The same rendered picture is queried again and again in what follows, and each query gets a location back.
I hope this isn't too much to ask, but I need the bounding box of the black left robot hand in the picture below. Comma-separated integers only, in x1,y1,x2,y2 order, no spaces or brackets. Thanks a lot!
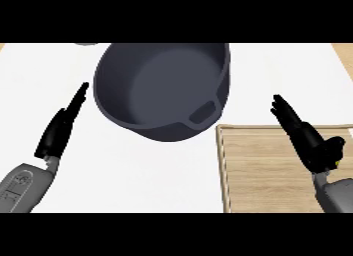
33,81,90,160

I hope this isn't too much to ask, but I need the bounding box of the pale wooden tray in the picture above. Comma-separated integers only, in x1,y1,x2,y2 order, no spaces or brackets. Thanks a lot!
214,123,353,214

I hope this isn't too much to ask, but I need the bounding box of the dark grey pot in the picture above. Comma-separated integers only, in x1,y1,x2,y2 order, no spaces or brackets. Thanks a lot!
92,42,232,143

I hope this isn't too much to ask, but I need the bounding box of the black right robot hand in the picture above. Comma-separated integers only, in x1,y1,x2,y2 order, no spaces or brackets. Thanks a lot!
269,94,347,174

